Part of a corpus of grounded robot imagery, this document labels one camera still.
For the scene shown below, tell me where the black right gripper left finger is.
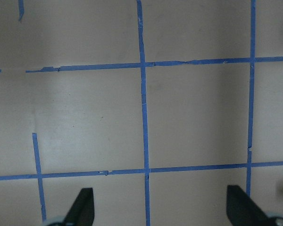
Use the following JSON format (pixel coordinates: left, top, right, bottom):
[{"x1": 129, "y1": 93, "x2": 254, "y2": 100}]
[{"x1": 62, "y1": 188, "x2": 95, "y2": 226}]

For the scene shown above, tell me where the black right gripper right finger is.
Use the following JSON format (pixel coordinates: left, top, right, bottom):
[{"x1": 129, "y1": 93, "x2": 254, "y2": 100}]
[{"x1": 226, "y1": 185, "x2": 274, "y2": 226}]

